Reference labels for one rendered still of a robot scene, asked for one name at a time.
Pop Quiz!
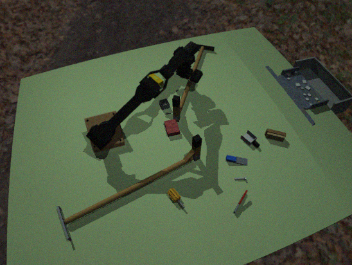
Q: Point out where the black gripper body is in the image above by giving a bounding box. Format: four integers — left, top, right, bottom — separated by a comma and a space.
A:
176, 65, 203, 84

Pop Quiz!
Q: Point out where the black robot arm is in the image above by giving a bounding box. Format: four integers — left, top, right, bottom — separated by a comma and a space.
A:
86, 41, 199, 150

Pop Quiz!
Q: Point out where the blue-handled knife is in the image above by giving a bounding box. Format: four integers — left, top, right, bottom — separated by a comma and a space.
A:
226, 155, 248, 165

